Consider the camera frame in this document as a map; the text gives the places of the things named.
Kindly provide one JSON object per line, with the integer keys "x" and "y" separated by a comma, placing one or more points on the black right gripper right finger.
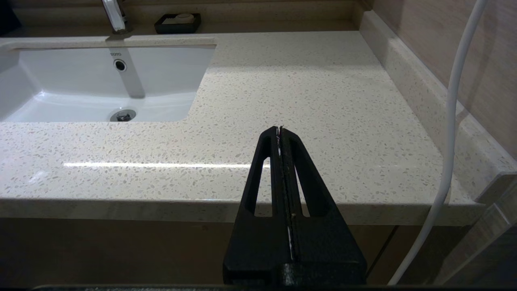
{"x": 331, "y": 250}

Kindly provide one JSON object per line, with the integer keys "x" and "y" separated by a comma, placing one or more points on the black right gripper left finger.
{"x": 250, "y": 242}

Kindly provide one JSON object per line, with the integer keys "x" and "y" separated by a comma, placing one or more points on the wooden vanity cabinet front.
{"x": 121, "y": 250}

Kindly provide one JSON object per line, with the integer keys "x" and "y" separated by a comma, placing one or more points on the chrome sink drain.
{"x": 123, "y": 116}

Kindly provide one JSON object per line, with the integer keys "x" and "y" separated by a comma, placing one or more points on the white sink basin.
{"x": 169, "y": 81}

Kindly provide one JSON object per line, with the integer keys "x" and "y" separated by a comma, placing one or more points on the speckled stone backsplash ledge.
{"x": 404, "y": 81}

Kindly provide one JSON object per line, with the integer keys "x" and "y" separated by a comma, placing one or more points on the black soap dish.
{"x": 161, "y": 28}

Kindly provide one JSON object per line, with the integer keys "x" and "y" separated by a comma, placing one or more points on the round white soap bar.
{"x": 183, "y": 17}

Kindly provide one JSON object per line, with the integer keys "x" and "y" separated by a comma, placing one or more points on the chrome faucet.
{"x": 115, "y": 16}

